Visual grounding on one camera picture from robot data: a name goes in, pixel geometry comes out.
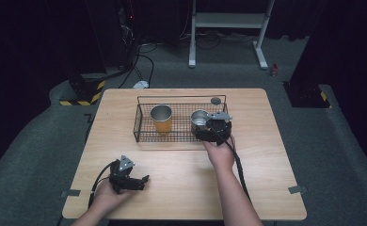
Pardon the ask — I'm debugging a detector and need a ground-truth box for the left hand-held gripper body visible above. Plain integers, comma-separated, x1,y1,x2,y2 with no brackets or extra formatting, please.
108,153,136,195

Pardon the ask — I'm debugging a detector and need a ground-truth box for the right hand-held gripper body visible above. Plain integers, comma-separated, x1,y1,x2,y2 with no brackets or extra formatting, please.
206,111,233,147

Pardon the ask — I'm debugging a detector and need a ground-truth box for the plain steel cup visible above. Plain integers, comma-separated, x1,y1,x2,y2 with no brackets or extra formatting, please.
190,108,212,134

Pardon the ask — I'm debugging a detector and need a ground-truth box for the black wire basket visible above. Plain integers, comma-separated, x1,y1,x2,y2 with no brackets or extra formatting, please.
133,94,232,144

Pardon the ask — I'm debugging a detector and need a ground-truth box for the steel cup with orange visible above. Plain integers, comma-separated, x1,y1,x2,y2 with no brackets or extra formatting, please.
149,104,174,134

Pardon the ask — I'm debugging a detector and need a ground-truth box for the person's left hand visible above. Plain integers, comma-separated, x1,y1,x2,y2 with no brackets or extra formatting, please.
91,179,136,215

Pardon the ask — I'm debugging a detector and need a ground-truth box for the person's right hand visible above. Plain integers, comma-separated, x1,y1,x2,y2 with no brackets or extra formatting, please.
201,134,237,174

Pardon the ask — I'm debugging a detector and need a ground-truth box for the grey tape piece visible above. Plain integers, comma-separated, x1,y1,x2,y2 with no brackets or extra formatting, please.
60,188,82,199
287,185,309,195

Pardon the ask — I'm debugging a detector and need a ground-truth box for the yellow black striped base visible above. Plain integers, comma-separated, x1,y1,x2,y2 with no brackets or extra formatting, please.
282,81,332,109
58,73,106,107

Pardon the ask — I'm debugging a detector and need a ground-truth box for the white metal stand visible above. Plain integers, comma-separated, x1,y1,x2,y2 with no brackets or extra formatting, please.
187,0,276,71

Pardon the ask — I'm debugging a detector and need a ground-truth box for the dark equipment rack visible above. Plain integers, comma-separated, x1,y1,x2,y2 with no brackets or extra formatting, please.
114,0,140,72

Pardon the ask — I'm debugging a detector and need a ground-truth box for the left hand-held gripper cable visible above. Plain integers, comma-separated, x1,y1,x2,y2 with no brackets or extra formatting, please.
88,159,119,209

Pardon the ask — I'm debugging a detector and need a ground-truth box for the hand-held gripper cable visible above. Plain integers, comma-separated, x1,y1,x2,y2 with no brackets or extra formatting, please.
88,159,119,209
205,121,253,203

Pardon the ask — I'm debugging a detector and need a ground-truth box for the right hand-held gripper cable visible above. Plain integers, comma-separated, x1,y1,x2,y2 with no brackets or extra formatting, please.
205,121,253,203

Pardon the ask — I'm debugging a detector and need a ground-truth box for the black floor cable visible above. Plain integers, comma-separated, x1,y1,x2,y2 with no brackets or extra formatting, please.
118,42,158,89

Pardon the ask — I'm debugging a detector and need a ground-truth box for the bundle of floor cables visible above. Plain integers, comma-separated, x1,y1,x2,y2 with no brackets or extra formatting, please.
178,30,259,51

